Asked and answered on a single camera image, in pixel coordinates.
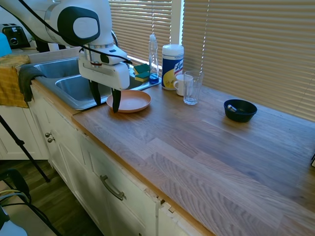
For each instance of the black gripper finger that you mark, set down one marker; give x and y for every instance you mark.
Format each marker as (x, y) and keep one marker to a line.
(96, 94)
(116, 102)

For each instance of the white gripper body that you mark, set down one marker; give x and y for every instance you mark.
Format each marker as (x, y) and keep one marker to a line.
(110, 75)

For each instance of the pink round plate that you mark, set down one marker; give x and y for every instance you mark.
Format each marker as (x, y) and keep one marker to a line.
(135, 100)

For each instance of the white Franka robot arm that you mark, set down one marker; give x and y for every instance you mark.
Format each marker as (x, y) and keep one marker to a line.
(81, 24)

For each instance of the stainless steel double sink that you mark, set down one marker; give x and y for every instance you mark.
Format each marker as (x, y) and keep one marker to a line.
(71, 86)

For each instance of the chrome sink faucet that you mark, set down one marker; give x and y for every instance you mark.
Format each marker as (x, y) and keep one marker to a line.
(115, 38)

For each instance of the white mug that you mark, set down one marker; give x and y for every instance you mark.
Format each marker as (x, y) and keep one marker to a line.
(179, 84)

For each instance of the yellow green sponge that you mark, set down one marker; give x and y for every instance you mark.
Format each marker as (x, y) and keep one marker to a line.
(141, 68)
(142, 76)

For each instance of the clear dish soap bottle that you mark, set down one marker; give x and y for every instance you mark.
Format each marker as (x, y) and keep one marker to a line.
(153, 61)

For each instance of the Lysol wipes canister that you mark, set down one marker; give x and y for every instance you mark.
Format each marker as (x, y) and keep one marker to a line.
(172, 66)

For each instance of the round metal cabinet knob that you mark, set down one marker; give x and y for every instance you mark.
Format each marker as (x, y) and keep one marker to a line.
(48, 134)
(51, 140)

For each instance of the grey cloth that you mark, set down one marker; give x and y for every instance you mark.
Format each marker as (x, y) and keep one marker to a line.
(25, 78)

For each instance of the white kitchen cabinet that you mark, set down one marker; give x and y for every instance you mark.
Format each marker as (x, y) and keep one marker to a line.
(78, 167)

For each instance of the clear drinking glass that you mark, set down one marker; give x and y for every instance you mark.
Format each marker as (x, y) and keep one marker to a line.
(194, 88)

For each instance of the yellow cloth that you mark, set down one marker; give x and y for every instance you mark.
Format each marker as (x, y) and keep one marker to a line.
(9, 81)

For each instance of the black tripod leg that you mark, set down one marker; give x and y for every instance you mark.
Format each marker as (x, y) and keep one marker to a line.
(22, 150)

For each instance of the black toaster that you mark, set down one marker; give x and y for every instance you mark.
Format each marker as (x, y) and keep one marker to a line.
(14, 37)

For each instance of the light blue plastic object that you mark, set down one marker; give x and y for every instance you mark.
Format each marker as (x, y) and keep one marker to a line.
(4, 45)

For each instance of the dark blue bowl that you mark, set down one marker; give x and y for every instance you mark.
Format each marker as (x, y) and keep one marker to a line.
(240, 114)

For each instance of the wide beige window blind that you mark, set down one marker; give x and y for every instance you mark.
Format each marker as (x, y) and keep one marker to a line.
(248, 46)

